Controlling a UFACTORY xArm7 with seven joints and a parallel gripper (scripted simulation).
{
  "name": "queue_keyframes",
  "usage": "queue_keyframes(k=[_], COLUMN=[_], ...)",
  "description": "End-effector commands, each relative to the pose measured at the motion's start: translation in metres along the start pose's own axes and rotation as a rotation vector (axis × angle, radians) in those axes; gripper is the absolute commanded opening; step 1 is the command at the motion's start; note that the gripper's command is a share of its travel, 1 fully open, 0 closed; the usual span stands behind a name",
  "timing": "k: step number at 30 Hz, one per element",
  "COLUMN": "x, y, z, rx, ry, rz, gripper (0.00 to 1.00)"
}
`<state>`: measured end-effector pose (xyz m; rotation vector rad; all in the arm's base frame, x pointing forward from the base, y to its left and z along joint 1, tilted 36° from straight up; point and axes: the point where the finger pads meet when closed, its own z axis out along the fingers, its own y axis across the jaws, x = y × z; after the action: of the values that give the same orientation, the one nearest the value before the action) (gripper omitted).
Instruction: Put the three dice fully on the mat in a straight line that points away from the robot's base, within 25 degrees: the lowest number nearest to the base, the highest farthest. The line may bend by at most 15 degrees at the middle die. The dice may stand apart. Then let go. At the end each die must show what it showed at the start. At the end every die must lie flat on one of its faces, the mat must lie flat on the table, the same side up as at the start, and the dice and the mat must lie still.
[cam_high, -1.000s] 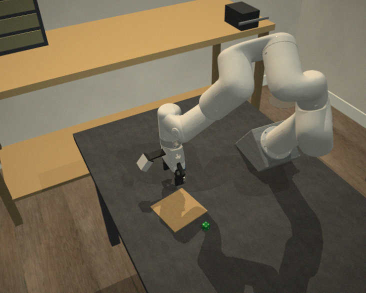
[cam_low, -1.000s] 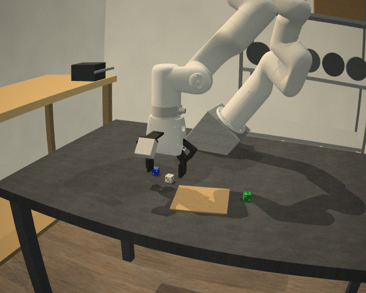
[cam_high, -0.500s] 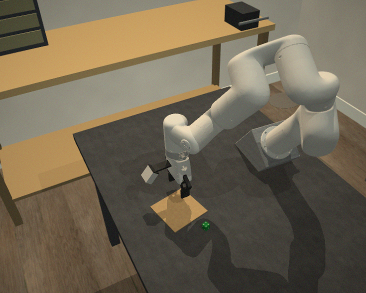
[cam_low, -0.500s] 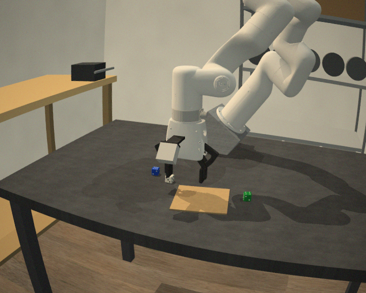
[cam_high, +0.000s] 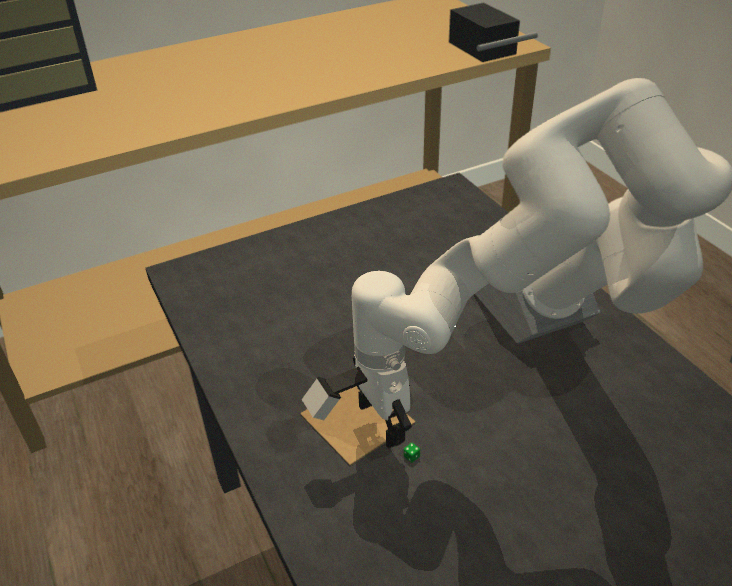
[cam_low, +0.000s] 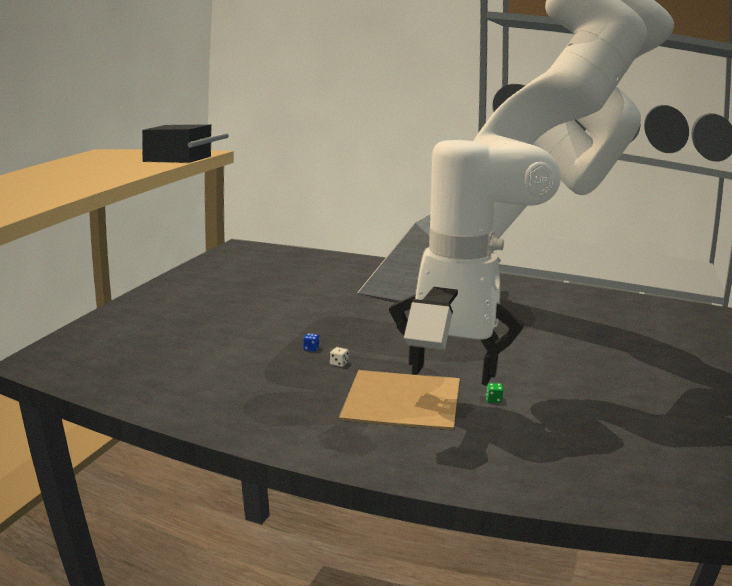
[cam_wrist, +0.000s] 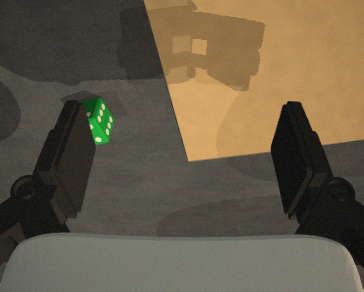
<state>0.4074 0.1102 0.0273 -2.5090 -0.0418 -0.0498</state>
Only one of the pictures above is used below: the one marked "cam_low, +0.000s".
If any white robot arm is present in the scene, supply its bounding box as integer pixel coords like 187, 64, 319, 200
404, 0, 674, 350

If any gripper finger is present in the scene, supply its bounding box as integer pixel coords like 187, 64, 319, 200
480, 303, 524, 386
389, 294, 425, 375

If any green die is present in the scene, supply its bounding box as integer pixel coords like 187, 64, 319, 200
486, 383, 503, 403

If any tan flat mat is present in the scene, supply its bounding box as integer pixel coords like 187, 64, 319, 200
339, 370, 460, 430

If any blue die with white pips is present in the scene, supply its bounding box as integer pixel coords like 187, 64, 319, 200
303, 333, 319, 352

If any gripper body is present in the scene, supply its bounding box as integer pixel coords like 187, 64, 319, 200
415, 248, 500, 339

